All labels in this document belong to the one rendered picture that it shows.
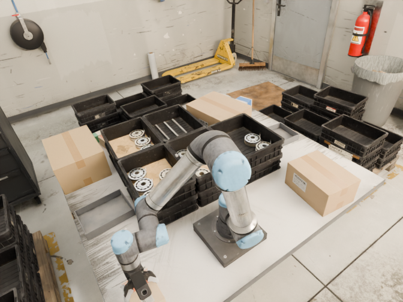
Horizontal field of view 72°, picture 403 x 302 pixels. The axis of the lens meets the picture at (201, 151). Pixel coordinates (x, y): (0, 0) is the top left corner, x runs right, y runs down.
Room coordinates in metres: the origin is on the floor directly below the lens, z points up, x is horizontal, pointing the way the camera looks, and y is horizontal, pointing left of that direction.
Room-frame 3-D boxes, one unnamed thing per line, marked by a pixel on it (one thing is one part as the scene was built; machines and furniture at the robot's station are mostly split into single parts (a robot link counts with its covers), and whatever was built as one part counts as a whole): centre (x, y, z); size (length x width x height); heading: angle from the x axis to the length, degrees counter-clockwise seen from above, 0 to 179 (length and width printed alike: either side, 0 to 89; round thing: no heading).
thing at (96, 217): (1.06, 0.56, 0.73); 0.27 x 0.20 x 0.05; 123
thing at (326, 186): (1.10, -0.64, 0.78); 0.30 x 0.22 x 0.16; 23
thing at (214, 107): (1.86, -0.15, 0.80); 0.40 x 0.30 x 0.20; 39
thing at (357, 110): (2.38, -1.38, 0.37); 0.42 x 0.34 x 0.46; 31
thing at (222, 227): (0.87, -0.11, 0.80); 0.15 x 0.15 x 0.10
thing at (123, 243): (0.60, 0.30, 1.05); 0.09 x 0.08 x 0.11; 106
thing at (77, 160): (1.50, 0.83, 0.80); 0.40 x 0.30 x 0.20; 31
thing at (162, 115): (1.64, 0.18, 0.87); 0.40 x 0.30 x 0.11; 27
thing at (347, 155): (1.73, -1.11, 0.41); 0.31 x 0.02 x 0.16; 31
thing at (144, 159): (1.15, 0.26, 0.87); 0.40 x 0.30 x 0.11; 27
